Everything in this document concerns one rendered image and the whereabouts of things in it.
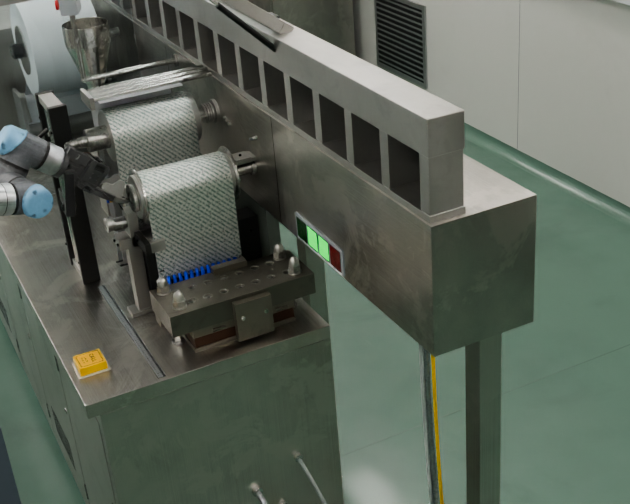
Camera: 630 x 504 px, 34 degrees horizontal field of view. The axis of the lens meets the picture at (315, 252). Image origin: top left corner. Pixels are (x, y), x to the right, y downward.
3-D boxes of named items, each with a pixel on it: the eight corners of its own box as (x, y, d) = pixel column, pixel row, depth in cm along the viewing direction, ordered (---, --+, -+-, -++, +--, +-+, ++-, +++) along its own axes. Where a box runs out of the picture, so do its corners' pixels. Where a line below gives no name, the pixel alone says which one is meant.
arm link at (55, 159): (38, 173, 252) (30, 163, 258) (55, 181, 254) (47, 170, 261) (53, 147, 251) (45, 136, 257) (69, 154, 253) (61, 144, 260)
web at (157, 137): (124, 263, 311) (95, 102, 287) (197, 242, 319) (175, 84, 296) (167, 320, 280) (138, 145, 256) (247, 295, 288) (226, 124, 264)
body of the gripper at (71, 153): (113, 169, 260) (71, 149, 253) (96, 199, 261) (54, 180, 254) (104, 160, 266) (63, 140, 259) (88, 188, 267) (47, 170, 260)
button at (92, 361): (74, 364, 265) (72, 356, 264) (100, 355, 267) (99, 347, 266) (81, 377, 259) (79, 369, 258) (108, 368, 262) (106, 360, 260)
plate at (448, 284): (55, 30, 462) (41, -38, 448) (114, 18, 472) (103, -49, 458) (425, 360, 212) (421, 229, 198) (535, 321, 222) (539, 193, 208)
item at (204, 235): (159, 282, 274) (149, 219, 266) (241, 258, 283) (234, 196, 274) (160, 283, 274) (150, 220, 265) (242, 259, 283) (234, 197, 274)
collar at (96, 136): (85, 148, 287) (81, 126, 284) (106, 143, 289) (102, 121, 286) (91, 155, 281) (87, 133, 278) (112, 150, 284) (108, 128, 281)
